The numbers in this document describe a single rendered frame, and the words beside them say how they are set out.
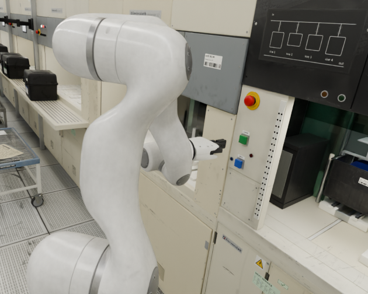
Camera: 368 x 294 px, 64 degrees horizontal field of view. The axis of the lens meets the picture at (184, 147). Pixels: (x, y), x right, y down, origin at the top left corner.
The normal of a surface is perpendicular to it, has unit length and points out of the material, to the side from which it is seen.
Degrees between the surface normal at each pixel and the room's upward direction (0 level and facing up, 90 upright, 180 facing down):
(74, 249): 14
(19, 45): 90
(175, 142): 65
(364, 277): 0
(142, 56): 81
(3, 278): 0
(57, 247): 20
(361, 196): 90
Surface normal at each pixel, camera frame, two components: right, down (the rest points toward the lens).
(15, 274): 0.11, -0.93
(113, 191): 0.36, 0.15
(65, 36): -0.32, -0.01
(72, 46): -0.25, 0.24
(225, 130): -0.78, 0.14
